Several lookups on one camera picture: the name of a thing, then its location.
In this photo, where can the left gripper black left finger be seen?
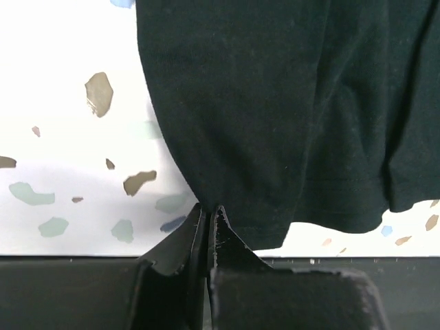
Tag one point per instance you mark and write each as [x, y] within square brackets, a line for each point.
[162, 289]

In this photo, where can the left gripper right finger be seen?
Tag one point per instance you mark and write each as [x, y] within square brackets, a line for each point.
[247, 293]

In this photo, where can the black t-shirt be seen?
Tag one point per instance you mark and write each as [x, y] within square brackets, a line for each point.
[324, 112]

